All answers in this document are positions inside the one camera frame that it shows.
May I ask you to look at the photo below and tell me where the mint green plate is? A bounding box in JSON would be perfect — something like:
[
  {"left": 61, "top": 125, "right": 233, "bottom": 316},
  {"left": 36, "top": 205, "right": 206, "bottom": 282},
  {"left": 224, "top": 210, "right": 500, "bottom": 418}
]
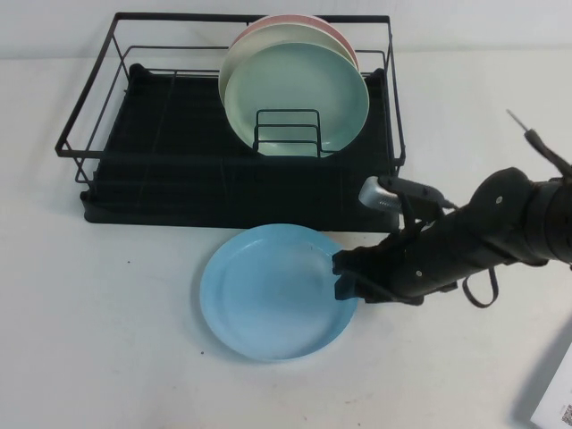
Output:
[{"left": 223, "top": 42, "right": 371, "bottom": 157}]

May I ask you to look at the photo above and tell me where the black wire dish rack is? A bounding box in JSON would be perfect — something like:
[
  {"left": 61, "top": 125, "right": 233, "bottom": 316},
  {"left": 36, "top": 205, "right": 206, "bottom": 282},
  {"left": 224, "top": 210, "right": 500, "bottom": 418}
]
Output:
[{"left": 53, "top": 12, "right": 408, "bottom": 185}]

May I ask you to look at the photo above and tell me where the thin black hanging cable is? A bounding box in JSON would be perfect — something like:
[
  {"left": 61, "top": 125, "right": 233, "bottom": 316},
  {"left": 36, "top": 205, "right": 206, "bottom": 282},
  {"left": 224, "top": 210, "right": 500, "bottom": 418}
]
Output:
[{"left": 462, "top": 266, "right": 500, "bottom": 310}]

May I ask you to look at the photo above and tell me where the pink plate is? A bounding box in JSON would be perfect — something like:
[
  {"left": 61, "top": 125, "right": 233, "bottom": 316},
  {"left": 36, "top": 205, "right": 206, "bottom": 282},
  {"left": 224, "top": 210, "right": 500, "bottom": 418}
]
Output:
[{"left": 231, "top": 14, "right": 360, "bottom": 72}]

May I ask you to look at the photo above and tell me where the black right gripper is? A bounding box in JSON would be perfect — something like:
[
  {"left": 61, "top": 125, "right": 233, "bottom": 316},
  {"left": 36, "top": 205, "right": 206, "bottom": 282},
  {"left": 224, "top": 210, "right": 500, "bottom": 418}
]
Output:
[{"left": 332, "top": 222, "right": 430, "bottom": 308}]

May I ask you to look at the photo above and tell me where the cream plate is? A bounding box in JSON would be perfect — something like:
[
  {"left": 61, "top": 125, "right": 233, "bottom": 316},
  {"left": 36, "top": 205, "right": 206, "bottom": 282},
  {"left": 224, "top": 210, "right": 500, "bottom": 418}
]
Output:
[{"left": 217, "top": 24, "right": 355, "bottom": 108}]

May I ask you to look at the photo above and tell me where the light blue plate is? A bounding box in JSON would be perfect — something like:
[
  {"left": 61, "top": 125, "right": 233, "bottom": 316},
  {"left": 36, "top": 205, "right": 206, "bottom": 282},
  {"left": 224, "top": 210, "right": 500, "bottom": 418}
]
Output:
[{"left": 198, "top": 223, "right": 359, "bottom": 362}]

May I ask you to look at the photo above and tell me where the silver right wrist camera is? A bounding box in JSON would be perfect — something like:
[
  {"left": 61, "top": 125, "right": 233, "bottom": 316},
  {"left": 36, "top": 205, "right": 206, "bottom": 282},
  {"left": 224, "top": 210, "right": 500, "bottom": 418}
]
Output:
[{"left": 359, "top": 175, "right": 450, "bottom": 212}]

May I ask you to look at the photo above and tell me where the black cable with tie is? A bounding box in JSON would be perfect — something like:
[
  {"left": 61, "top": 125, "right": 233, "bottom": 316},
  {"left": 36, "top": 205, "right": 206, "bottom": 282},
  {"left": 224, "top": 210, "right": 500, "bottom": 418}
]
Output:
[{"left": 507, "top": 108, "right": 572, "bottom": 182}]

